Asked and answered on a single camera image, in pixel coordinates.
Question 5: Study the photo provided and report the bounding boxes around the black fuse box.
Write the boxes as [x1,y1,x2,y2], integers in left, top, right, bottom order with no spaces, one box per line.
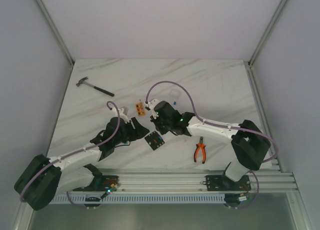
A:
[144,131,165,151]

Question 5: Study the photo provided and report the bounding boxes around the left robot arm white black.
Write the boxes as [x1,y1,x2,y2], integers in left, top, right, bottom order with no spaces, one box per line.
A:
[14,117,149,211]

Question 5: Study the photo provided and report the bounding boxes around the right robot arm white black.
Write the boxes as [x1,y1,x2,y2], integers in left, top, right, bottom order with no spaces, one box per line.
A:
[146,99,271,190]

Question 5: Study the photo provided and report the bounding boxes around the orange terminal block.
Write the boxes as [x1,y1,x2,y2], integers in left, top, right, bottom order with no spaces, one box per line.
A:
[135,99,146,117]

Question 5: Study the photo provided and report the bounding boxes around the orange handled pliers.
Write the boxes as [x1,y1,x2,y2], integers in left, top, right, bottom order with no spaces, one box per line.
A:
[193,136,207,164]

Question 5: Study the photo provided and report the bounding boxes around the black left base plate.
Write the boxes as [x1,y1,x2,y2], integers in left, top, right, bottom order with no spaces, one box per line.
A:
[72,175,119,192]

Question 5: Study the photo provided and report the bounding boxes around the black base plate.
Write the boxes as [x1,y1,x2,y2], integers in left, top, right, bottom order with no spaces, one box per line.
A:
[202,175,252,192]
[72,175,119,192]

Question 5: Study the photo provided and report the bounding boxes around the aluminium rail frame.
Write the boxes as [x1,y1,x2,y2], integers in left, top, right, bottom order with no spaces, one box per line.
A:
[101,169,299,194]

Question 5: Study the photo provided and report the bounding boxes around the claw hammer black handle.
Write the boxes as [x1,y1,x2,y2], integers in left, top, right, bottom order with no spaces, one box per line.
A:
[76,77,115,97]

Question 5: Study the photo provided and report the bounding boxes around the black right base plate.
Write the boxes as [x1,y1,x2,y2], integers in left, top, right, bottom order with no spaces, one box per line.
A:
[202,175,252,192]

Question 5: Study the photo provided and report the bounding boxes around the white slotted cable duct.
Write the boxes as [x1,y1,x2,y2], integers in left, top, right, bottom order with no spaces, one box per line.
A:
[50,193,226,205]

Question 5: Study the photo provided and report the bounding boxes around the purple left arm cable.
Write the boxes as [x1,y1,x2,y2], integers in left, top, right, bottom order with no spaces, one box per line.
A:
[19,101,123,211]

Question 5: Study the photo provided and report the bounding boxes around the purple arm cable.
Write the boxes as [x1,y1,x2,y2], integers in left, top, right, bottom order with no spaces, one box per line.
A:
[144,80,280,210]
[19,101,123,211]

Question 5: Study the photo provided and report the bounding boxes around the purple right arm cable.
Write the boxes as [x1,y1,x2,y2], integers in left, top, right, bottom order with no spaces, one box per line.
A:
[144,80,280,210]

